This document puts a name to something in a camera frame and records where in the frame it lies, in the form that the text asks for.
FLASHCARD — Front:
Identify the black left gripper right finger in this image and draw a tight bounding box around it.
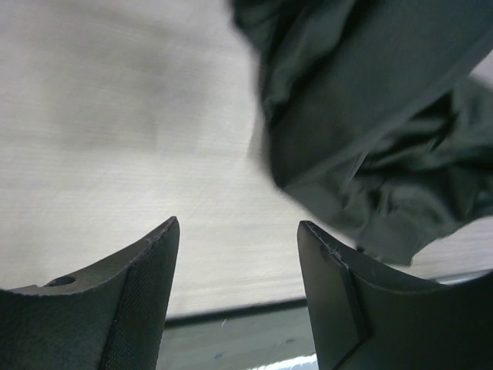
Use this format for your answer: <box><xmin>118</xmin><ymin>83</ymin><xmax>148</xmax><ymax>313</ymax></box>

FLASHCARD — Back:
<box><xmin>297</xmin><ymin>221</ymin><xmax>492</xmax><ymax>369</ymax></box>

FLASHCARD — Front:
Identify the black t-shirt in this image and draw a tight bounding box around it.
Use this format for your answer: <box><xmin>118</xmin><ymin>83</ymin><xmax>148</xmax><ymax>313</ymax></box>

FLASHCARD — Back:
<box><xmin>230</xmin><ymin>1</ymin><xmax>492</xmax><ymax>265</ymax></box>

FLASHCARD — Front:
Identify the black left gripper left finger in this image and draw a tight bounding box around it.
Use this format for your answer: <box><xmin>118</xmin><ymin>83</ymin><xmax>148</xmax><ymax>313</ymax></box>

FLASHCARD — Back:
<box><xmin>1</xmin><ymin>217</ymin><xmax>180</xmax><ymax>369</ymax></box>

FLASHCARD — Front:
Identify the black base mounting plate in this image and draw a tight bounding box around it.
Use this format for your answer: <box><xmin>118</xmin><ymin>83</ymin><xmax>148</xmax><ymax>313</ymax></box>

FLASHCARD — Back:
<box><xmin>156</xmin><ymin>271</ymin><xmax>493</xmax><ymax>370</ymax></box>

